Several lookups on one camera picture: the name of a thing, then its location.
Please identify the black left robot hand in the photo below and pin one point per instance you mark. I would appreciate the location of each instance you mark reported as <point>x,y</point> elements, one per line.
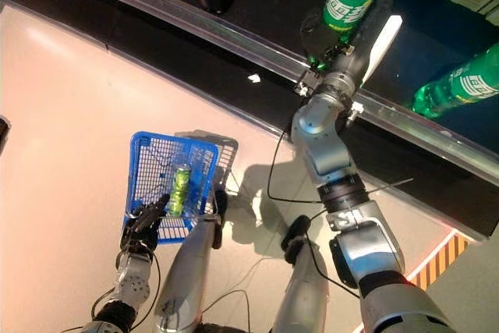
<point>144,227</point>

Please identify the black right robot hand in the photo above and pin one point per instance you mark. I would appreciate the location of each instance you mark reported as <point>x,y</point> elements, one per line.
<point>351,62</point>

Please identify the green soda bottle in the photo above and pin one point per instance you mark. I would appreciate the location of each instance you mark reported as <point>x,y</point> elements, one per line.
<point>460,87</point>
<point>347,1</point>

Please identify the blue plastic shopping basket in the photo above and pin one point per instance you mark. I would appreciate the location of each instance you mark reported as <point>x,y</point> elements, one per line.
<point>137,139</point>

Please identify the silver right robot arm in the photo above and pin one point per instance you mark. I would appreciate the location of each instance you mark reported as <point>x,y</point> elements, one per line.
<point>323,142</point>

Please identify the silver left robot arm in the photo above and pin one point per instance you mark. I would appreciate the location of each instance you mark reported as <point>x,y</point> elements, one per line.
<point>134,286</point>

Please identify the green drink can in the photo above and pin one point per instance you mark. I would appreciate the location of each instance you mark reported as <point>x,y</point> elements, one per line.
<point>179,188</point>

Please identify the silver left robot leg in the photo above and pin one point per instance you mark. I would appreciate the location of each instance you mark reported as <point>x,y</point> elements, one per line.
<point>187,270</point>

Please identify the black store shelf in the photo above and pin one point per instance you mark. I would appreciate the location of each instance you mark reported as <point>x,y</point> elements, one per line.
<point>273,5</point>

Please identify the white paper scrap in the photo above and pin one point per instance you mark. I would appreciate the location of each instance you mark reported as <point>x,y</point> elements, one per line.
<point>254,78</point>

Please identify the black zip tie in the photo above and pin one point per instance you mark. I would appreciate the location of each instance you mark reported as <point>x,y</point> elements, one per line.
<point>390,186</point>

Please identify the black robot waist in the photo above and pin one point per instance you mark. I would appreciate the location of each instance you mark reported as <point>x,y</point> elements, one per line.
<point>234,329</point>

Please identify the orange black striped floor tape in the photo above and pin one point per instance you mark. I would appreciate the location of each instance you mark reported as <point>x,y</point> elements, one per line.
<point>440,263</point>

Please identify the clear plastic shelf rail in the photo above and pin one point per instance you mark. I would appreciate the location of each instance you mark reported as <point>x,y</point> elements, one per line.
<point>234,42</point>

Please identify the dark cabinet with clear rail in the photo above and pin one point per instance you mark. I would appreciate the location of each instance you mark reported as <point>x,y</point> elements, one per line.
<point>3,134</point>

